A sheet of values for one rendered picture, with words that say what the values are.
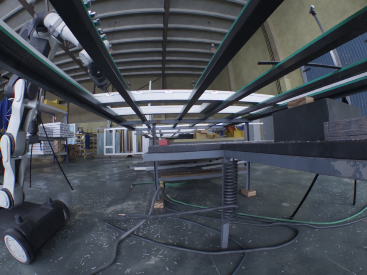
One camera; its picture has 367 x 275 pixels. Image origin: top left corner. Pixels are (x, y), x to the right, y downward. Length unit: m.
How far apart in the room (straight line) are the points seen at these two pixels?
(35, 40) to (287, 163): 1.30
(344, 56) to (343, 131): 6.59
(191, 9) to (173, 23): 1.78
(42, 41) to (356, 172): 1.34
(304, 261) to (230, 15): 11.13
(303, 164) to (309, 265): 0.64
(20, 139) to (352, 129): 1.32
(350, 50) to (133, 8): 10.46
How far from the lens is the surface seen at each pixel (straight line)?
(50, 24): 0.89
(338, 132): 0.33
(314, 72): 7.50
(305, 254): 0.97
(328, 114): 0.43
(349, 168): 0.31
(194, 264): 0.86
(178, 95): 0.99
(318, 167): 0.34
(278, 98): 1.01
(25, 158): 1.19
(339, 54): 6.99
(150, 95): 0.99
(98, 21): 0.39
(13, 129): 1.12
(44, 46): 1.14
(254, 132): 10.02
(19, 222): 1.02
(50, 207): 1.21
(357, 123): 0.32
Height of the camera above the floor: 0.60
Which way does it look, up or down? 2 degrees up
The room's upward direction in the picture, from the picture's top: 2 degrees counter-clockwise
